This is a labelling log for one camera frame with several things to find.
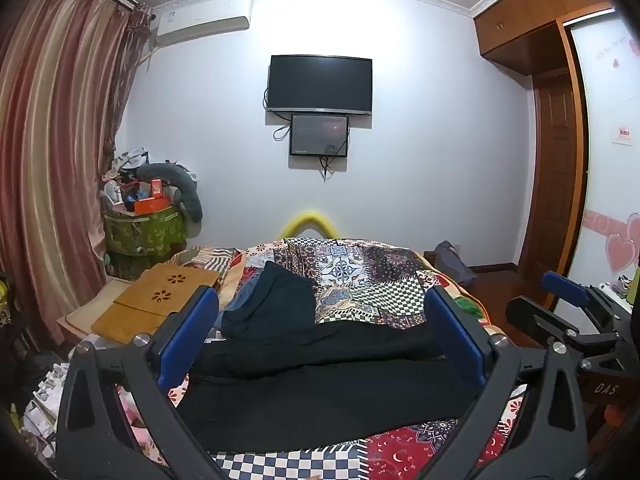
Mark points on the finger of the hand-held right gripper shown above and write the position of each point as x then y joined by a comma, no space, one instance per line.
565,287
535,317

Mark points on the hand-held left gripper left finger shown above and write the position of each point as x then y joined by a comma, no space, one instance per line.
190,332

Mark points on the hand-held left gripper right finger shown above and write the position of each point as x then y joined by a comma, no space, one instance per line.
456,332

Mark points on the black pants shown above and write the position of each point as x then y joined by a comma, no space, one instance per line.
325,385

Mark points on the colourful fleece blanket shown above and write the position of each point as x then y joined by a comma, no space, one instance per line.
471,306

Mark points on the bamboo lap table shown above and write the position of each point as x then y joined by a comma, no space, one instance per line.
150,295

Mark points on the blue denim garment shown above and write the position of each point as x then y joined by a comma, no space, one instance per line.
240,296

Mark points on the grey bag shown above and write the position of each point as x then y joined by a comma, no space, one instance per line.
452,262

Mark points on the dark teal garment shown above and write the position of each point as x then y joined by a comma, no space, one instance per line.
277,300

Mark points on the beige flat board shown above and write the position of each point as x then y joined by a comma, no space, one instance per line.
82,312

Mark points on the green patterned storage box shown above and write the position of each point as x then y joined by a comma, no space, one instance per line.
145,232

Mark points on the patchwork quilt bed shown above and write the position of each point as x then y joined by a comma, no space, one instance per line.
360,270

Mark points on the brown wooden door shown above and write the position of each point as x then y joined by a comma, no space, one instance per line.
552,170

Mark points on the orange box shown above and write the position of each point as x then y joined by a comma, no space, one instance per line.
151,204

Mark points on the white heart-print wardrobe door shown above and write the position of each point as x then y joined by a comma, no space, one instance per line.
607,160

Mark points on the grey neck pillow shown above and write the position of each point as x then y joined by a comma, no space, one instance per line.
189,195

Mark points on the small red box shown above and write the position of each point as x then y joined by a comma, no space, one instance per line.
157,188

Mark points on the pile of white clutter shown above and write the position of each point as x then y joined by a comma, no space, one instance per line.
45,400

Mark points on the yellow curved headboard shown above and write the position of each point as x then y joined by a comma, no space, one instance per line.
310,220

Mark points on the pile of household clutter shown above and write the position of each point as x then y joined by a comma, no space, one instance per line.
122,175

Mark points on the striped pink curtain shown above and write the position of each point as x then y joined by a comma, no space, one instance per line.
55,135

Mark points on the wooden overhead cabinet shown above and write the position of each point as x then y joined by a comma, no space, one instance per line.
525,20

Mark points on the white air conditioner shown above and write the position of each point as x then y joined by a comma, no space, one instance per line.
200,20

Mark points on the small black wall monitor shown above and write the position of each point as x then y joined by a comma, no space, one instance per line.
319,134

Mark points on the black wall television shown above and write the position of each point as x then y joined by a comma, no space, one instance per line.
320,82

